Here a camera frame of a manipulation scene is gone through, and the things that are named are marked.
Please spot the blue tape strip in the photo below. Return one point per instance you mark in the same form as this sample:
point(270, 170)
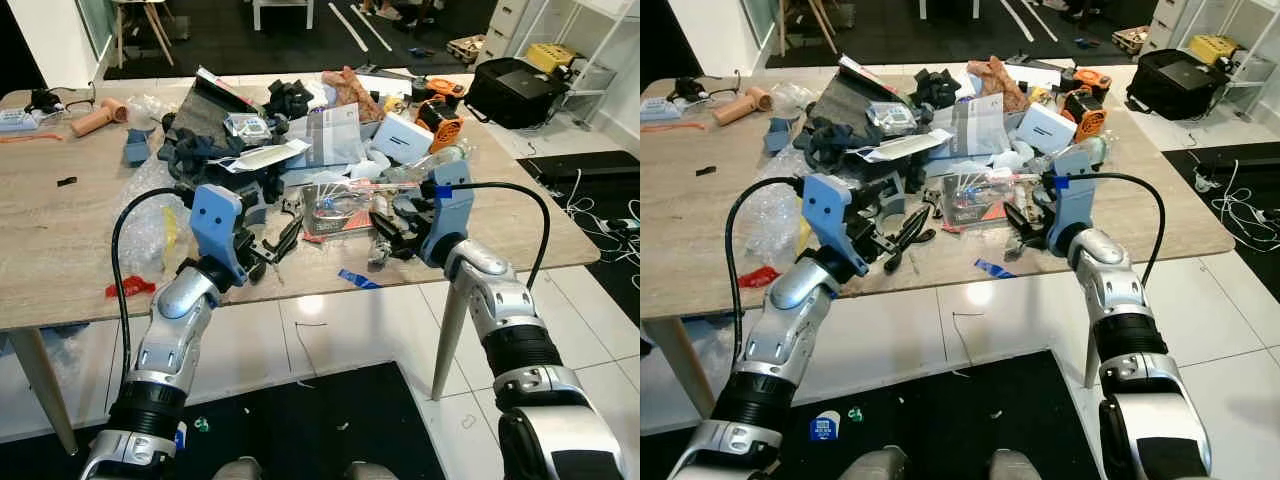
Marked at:
point(994, 268)
point(358, 278)

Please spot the black fabric bag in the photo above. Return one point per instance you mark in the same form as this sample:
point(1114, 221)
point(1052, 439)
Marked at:
point(515, 92)
point(1175, 85)

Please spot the small black floor mat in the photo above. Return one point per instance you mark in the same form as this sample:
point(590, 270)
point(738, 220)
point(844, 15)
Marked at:
point(1190, 160)

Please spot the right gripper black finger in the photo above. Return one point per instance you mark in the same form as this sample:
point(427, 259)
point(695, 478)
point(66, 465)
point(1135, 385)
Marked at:
point(384, 250)
point(1013, 213)
point(385, 220)
point(1017, 238)

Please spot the black fabric pile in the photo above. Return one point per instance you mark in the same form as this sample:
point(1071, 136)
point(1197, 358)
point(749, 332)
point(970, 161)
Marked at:
point(835, 142)
point(195, 150)

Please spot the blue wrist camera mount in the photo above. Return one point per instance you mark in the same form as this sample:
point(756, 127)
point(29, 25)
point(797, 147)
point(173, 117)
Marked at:
point(452, 215)
point(215, 222)
point(828, 212)
point(1075, 200)

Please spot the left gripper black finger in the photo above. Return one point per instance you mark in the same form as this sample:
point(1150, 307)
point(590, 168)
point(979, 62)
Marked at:
point(915, 228)
point(903, 252)
point(270, 263)
point(283, 233)

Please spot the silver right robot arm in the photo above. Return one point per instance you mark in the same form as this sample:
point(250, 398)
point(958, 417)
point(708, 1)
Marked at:
point(520, 350)
point(1135, 350)

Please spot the orange thin strip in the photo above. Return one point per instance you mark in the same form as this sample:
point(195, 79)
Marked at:
point(675, 126)
point(30, 136)

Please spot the light wooden table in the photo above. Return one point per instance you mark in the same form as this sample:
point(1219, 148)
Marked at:
point(60, 230)
point(700, 225)

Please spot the black eyeglasses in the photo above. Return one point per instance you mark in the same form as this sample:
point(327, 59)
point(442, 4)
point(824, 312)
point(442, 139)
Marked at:
point(692, 90)
point(50, 100)

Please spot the large black floor mat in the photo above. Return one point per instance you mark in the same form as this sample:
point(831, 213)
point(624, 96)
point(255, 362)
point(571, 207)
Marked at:
point(950, 430)
point(300, 430)

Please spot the dark grey folder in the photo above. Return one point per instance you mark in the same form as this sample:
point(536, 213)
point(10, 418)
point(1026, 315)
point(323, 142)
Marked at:
point(205, 105)
point(845, 98)

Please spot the clear plastic blister pack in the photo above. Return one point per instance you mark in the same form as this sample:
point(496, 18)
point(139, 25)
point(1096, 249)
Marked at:
point(980, 202)
point(335, 212)

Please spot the yellow plastic case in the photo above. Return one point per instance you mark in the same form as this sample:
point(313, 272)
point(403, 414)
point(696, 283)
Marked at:
point(1213, 47)
point(552, 57)

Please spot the grey robot foot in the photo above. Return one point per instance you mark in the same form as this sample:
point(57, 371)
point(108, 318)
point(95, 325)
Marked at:
point(370, 471)
point(1020, 466)
point(238, 470)
point(880, 466)

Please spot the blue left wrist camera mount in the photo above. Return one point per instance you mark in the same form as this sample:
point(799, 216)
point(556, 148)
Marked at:
point(828, 212)
point(215, 222)

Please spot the blue white packet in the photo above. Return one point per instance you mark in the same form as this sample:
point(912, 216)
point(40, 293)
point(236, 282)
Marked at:
point(181, 436)
point(826, 427)

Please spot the black work glove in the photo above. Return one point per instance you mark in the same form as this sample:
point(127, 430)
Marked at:
point(935, 88)
point(290, 100)

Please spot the red plastic scrap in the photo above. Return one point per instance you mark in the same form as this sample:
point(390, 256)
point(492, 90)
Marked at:
point(758, 276)
point(130, 287)

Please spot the blue plastic part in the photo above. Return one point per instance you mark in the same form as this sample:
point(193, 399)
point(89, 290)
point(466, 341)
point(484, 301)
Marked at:
point(137, 147)
point(780, 135)

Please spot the small wooden pallet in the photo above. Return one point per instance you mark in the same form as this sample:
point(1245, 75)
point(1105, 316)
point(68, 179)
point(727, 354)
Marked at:
point(1130, 38)
point(467, 48)

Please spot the small white flat box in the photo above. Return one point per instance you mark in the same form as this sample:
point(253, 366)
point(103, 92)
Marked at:
point(660, 108)
point(18, 119)

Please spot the white cardboard box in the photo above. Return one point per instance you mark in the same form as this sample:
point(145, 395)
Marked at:
point(402, 138)
point(1045, 128)

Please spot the grey right robot foot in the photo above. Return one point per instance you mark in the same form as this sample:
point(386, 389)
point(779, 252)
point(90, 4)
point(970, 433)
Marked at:
point(1020, 466)
point(370, 471)

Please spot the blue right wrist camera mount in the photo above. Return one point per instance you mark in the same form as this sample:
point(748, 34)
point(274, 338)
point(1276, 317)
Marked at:
point(452, 215)
point(1075, 200)

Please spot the white paper envelope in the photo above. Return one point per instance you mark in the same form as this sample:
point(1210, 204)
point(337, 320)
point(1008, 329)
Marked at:
point(908, 146)
point(265, 156)

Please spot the wooden leg chair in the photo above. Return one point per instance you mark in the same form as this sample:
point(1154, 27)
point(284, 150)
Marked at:
point(140, 20)
point(805, 15)

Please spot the white shelf unit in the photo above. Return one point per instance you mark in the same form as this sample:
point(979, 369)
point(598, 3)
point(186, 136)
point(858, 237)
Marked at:
point(600, 40)
point(1250, 30)

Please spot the grey printed booklet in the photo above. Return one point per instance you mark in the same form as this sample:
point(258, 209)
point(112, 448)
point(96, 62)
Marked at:
point(335, 135)
point(985, 125)

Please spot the grey left robot foot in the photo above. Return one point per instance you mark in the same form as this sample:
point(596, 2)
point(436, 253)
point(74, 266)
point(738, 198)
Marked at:
point(880, 466)
point(238, 470)

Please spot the clear bubble wrap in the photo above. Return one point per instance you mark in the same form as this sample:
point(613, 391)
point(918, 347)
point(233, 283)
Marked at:
point(150, 235)
point(775, 225)

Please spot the brown crumpled paper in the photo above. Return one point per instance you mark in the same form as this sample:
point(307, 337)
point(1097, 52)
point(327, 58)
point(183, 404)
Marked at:
point(350, 92)
point(1000, 82)

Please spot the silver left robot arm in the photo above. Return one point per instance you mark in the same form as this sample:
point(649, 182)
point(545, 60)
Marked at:
point(170, 330)
point(790, 320)

